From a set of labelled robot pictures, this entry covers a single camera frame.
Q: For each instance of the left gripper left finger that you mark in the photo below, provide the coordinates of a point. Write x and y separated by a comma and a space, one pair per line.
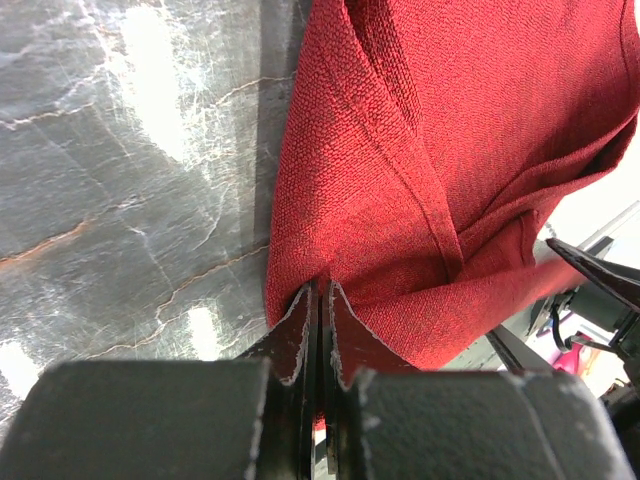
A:
277, 403

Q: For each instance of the dark red cloth napkin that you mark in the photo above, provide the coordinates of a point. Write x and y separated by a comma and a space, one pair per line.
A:
426, 145

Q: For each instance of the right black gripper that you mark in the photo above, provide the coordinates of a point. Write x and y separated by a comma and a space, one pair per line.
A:
608, 299

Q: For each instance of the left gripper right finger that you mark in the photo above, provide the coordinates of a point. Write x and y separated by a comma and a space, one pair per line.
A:
352, 355

